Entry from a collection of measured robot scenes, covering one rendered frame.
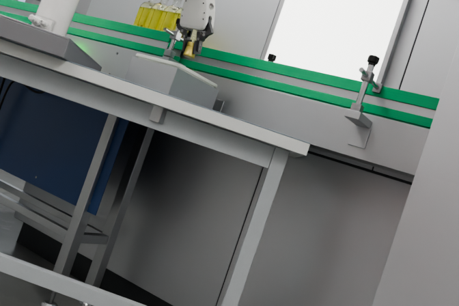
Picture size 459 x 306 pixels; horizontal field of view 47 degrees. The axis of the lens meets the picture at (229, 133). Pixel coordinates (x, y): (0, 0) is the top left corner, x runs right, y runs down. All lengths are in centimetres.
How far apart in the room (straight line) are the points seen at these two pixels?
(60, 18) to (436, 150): 104
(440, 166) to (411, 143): 21
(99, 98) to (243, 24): 68
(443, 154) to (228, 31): 99
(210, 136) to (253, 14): 65
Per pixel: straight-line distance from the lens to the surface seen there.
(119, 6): 237
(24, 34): 149
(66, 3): 160
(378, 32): 174
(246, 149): 142
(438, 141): 125
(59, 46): 145
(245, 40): 191
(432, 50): 172
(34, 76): 155
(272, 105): 158
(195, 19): 161
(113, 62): 185
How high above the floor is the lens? 65
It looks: 2 degrees up
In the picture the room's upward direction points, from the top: 19 degrees clockwise
